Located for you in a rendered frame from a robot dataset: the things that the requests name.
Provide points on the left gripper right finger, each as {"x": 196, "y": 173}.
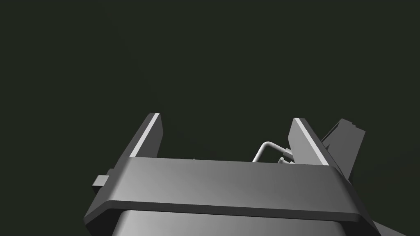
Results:
{"x": 305, "y": 149}

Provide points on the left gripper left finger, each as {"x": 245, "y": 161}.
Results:
{"x": 149, "y": 141}

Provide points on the dark grey angular block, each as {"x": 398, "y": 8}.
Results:
{"x": 346, "y": 144}

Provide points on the silver curved faucet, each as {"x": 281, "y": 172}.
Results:
{"x": 263, "y": 146}

